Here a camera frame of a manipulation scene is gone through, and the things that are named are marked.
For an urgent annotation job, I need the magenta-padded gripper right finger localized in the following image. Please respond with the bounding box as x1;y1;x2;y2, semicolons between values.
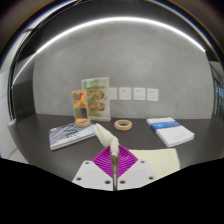
116;145;157;192

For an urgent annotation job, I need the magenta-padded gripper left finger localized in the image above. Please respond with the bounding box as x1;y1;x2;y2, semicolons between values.
72;146;116;192

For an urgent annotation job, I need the cream towel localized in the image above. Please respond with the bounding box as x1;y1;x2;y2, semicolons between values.
93;122;181;180

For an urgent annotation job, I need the grey striped magazine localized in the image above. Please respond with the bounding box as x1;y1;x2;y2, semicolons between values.
48;121;97;152

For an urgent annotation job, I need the tan masking tape roll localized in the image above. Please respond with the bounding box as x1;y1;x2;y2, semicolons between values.
75;118;92;128
113;119;133;132

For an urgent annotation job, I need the white blue booklet stack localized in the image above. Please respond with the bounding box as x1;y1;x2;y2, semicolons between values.
146;116;196;148

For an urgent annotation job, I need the green white brochure stand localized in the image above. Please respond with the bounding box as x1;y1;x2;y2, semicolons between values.
81;76;112;122

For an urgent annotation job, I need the curved white light strip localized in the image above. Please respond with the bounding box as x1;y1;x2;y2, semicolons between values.
11;16;207;90

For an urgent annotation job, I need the white wall paper sheet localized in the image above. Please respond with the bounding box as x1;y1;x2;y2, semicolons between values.
133;87;147;101
108;87;119;101
146;88;160;102
118;87;133;101

